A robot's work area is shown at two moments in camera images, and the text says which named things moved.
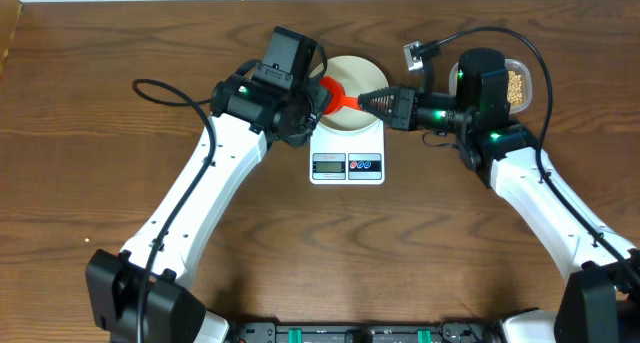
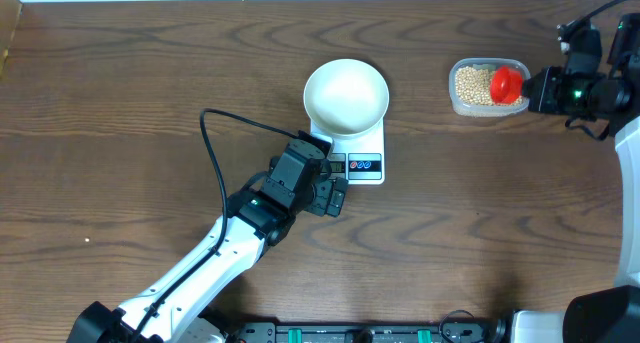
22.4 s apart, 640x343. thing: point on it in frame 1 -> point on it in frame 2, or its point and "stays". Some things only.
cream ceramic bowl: [358, 76] stays
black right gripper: [403, 110] -> [544, 98]
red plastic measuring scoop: [335, 97] -> [506, 84]
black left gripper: [301, 133] -> [320, 204]
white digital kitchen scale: [348, 159] stays
